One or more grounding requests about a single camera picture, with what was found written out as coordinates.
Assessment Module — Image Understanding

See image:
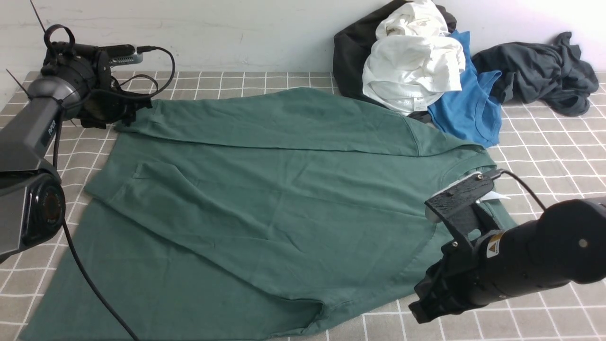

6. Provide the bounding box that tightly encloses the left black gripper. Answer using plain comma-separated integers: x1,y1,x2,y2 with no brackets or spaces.
42,43,153,129

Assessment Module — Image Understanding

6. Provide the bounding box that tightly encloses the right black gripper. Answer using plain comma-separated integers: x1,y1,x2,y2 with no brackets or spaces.
409,244,483,324

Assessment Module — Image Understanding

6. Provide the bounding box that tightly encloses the green long-sleeve shirt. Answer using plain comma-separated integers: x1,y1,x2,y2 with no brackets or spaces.
19,87,517,341

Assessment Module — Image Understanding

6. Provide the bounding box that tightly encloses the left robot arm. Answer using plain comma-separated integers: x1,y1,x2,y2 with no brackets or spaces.
0,42,153,261

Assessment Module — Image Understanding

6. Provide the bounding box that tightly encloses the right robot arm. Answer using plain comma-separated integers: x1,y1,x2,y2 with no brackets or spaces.
409,197,606,323

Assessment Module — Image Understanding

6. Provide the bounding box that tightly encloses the blue shirt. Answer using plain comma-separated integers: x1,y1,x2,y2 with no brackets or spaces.
428,30,502,148

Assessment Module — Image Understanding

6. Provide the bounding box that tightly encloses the white crumpled shirt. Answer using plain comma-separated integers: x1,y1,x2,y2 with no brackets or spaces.
362,0,466,115

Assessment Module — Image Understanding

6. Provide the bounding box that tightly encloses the dark grey crumpled shirt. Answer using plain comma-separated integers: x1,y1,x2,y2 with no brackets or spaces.
472,32,599,117

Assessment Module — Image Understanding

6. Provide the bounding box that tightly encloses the black garment behind pile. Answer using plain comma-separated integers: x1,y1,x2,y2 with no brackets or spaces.
333,0,457,123

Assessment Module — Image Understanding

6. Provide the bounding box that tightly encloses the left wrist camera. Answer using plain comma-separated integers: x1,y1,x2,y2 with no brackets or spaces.
74,44,143,67

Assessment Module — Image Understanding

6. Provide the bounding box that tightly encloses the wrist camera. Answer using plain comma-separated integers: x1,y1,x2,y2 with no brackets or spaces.
74,44,143,67
425,169,502,252

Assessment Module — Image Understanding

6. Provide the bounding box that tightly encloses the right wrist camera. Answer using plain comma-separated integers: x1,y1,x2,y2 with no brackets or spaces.
425,169,502,252

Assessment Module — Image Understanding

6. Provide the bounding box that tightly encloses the left black cable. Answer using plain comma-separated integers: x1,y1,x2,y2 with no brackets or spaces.
52,46,177,341

